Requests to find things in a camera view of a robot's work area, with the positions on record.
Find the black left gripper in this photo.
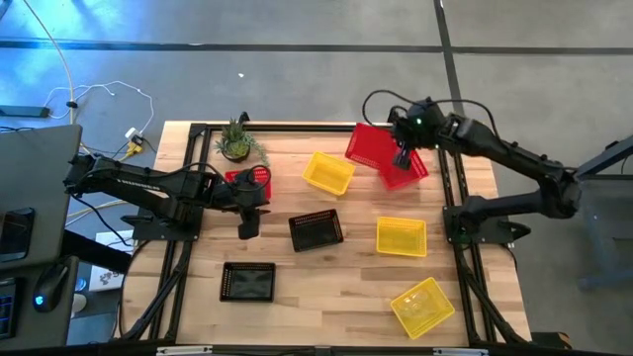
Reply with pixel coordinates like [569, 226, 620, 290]
[226, 170, 271, 241]

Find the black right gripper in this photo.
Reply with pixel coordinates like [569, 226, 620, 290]
[389, 98, 446, 172]

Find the red plastic basket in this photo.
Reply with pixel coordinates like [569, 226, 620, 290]
[225, 166, 273, 201]
[344, 122, 400, 172]
[378, 147, 430, 191]

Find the yellow plastic basket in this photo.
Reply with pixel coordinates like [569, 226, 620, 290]
[376, 216, 428, 258]
[389, 277, 456, 341]
[302, 150, 357, 197]

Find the potted green succulent plant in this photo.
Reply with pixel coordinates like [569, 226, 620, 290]
[213, 118, 271, 168]

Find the white cardboard box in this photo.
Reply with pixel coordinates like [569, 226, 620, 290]
[88, 228, 136, 293]

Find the black desk leg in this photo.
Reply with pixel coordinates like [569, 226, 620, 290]
[61, 229, 134, 276]

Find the black computer mouse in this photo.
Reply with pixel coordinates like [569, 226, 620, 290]
[32, 264, 73, 313]

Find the grey desk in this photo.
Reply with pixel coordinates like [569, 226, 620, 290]
[0, 124, 83, 350]

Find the black phone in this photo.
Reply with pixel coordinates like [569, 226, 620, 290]
[0, 207, 37, 263]

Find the black power strip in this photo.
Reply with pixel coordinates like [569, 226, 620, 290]
[0, 105, 52, 119]

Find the black keyboard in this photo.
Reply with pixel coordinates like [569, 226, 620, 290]
[0, 277, 20, 341]

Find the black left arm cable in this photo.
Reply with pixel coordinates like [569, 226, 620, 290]
[145, 161, 273, 193]

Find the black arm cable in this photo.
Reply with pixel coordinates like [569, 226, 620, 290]
[361, 88, 501, 142]
[145, 161, 273, 193]

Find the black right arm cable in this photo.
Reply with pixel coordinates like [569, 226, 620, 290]
[361, 88, 501, 142]

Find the black aluminium table frame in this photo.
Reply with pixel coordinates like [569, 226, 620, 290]
[116, 107, 533, 347]

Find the silver metal bracket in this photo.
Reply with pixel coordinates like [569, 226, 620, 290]
[433, 347, 490, 356]
[156, 345, 215, 356]

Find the grey metal table frame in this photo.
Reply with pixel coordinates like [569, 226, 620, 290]
[545, 133, 633, 291]

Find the thin white floor cable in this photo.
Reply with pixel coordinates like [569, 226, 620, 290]
[43, 80, 155, 137]

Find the thick cream floor cable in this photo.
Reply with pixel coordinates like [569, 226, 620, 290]
[22, 0, 75, 125]

